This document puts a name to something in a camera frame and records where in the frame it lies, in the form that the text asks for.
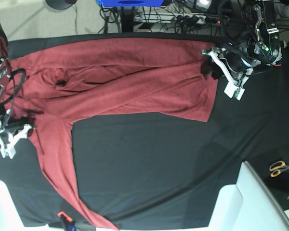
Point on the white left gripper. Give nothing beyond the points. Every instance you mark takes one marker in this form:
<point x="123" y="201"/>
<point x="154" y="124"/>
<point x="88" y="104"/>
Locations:
<point x="229" y="61"/>

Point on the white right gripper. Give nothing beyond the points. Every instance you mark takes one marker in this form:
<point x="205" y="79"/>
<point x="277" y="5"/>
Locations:
<point x="13" y="128"/>

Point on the black table leg post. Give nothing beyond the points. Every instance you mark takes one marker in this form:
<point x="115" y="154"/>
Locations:
<point x="127" y="15"/>

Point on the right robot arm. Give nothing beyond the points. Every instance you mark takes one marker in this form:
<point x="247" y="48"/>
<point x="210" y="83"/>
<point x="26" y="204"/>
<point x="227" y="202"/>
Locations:
<point x="10" y="84"/>

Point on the red long-sleeve T-shirt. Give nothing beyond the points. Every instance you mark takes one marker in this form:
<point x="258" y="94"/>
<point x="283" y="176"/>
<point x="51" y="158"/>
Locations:
<point x="72" y="82"/>

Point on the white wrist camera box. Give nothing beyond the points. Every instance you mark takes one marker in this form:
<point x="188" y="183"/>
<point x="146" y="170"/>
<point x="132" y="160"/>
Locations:
<point x="233" y="91"/>

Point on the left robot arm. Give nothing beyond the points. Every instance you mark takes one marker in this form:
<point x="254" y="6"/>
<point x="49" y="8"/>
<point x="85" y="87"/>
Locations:
<point x="253" y="52"/>

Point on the yellow-handled scissors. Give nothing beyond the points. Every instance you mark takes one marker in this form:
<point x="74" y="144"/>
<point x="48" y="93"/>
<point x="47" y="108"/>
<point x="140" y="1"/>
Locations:
<point x="277" y="168"/>

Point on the white foam block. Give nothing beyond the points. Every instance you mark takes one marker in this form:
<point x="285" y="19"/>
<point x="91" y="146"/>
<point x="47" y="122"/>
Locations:
<point x="247" y="205"/>

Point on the white power strip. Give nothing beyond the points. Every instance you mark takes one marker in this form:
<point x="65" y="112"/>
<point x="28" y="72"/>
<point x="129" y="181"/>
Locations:
<point x="172" y="18"/>

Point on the black round stand base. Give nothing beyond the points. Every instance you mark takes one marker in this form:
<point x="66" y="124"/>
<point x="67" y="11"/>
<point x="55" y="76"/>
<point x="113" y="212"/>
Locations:
<point x="60" y="4"/>

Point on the blue plastic box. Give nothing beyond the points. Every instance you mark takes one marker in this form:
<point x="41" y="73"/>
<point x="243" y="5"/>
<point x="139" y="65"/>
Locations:
<point x="130" y="3"/>

